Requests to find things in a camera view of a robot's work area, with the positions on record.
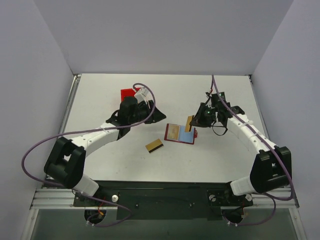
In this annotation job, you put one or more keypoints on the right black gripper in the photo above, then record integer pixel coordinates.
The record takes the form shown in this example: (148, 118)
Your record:
(200, 118)

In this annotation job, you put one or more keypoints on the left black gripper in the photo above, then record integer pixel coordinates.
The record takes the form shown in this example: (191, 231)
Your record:
(151, 112)

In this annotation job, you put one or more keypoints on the gold card magnetic stripe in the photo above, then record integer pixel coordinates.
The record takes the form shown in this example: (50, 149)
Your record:
(188, 125)

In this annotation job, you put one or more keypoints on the gold card with logo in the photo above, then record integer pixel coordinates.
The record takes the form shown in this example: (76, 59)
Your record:
(173, 132)

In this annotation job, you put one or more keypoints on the red leather card holder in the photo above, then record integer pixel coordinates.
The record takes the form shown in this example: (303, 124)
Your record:
(184, 138)

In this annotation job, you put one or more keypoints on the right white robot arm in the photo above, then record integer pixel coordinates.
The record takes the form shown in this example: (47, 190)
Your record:
(272, 166)

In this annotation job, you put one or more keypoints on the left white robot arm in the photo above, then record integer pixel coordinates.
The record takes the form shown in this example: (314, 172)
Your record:
(66, 161)

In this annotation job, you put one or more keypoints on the red plastic bin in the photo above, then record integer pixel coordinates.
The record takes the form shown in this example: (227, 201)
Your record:
(127, 92)

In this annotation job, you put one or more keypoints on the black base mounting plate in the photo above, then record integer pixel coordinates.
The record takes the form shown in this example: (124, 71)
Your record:
(173, 200)

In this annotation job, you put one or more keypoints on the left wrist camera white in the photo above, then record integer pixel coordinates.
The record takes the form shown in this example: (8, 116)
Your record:
(141, 95)

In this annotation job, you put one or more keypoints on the aluminium front rail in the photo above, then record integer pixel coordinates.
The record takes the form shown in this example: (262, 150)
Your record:
(54, 198)

